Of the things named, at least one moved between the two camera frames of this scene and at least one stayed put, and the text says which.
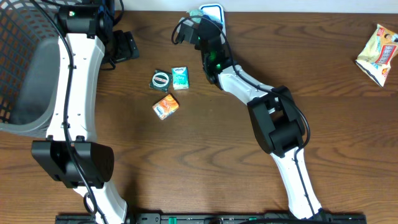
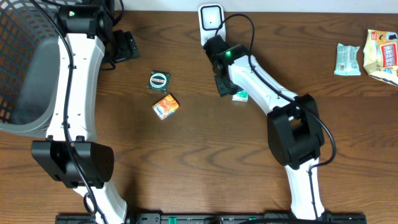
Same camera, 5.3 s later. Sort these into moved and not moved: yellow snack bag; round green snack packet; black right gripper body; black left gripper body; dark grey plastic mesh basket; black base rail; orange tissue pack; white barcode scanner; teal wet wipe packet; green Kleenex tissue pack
Moved: green Kleenex tissue pack; black right gripper body; teal wet wipe packet; yellow snack bag
Not moved: dark grey plastic mesh basket; black base rail; white barcode scanner; orange tissue pack; black left gripper body; round green snack packet
